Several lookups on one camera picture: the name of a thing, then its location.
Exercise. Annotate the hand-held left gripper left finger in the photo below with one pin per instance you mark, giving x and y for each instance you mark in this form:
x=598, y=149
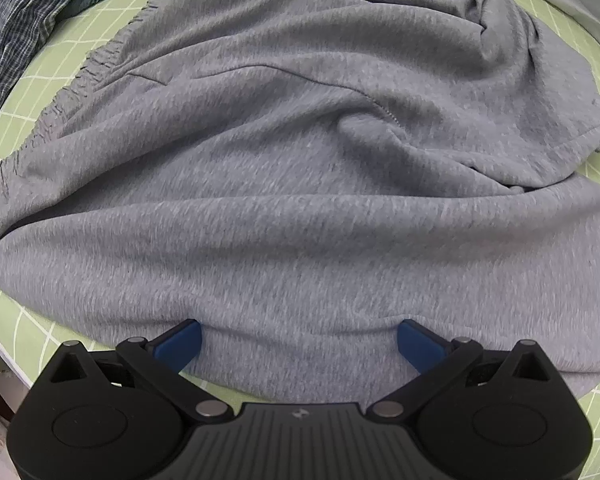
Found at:
x=180, y=344

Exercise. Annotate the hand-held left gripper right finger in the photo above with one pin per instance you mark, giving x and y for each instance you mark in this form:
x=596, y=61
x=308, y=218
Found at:
x=420, y=345

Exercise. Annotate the grey sweatpants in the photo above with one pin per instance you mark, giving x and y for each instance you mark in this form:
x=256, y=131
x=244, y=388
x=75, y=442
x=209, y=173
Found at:
x=280, y=185

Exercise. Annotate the blue plaid shirt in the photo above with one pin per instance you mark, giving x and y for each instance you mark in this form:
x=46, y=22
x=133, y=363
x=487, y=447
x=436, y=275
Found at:
x=15, y=35

